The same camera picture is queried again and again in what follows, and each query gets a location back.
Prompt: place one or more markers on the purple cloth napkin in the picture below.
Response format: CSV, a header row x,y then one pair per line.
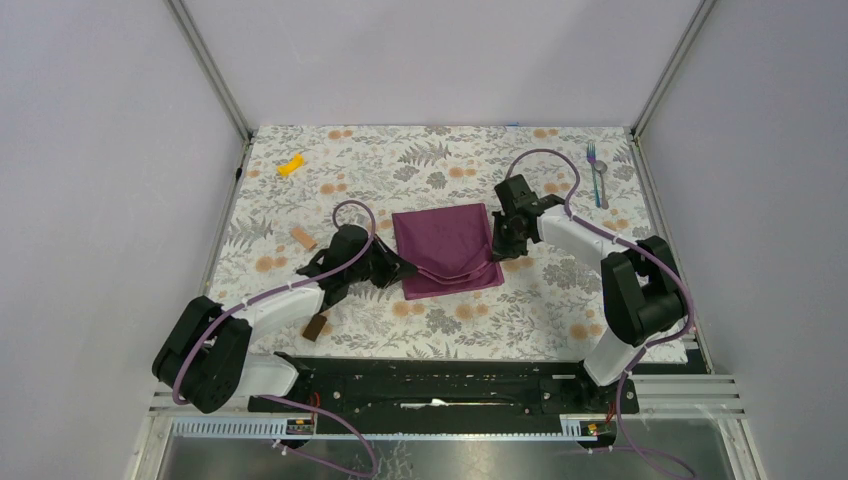
x,y
452,248

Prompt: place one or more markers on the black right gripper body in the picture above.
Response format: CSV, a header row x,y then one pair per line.
x,y
506,242

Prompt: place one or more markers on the floral patterned table mat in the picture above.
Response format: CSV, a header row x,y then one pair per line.
x,y
429,191

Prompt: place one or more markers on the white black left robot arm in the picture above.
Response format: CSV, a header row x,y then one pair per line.
x,y
206,361

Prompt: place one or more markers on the yellow plastic block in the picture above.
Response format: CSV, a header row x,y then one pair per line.
x,y
296,162

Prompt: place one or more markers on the iridescent fork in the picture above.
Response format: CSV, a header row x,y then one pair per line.
x,y
591,159

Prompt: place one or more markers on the silver spoon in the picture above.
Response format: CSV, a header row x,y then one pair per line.
x,y
600,169

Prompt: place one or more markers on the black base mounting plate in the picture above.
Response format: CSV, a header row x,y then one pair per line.
x,y
454,397

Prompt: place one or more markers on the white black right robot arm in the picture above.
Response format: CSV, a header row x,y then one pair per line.
x,y
643,294

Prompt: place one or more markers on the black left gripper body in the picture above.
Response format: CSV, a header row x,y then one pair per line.
x,y
363,270

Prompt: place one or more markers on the brown rectangular block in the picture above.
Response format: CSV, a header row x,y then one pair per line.
x,y
314,327

